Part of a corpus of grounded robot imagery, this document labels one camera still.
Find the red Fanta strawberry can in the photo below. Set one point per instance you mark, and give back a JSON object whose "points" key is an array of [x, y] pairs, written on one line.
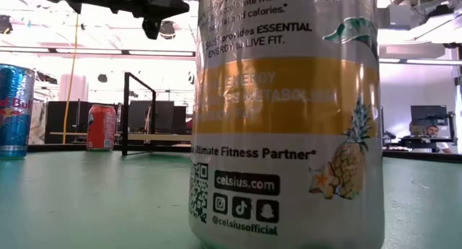
{"points": [[101, 128]]}

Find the blue silver Red Bull can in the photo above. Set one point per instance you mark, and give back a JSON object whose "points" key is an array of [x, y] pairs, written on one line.
{"points": [[16, 115]]}

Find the white Celsius energy drink can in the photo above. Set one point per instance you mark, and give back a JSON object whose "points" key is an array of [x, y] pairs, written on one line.
{"points": [[288, 97]]}

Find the black ceiling spotlight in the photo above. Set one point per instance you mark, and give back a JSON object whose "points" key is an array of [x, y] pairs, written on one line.
{"points": [[5, 24], [166, 29], [102, 78]]}

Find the black partition panel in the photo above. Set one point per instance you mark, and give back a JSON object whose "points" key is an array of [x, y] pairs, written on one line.
{"points": [[166, 115]]}

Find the black low cabinet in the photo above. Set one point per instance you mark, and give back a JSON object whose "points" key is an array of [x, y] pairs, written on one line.
{"points": [[57, 119]]}

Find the black computer monitor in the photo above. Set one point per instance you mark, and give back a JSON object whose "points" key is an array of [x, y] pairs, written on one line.
{"points": [[429, 114]]}

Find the person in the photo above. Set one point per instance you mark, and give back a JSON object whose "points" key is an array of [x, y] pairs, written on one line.
{"points": [[431, 133]]}

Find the wooden shelf black metal frame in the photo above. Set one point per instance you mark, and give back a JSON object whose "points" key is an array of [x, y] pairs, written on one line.
{"points": [[169, 137]]}

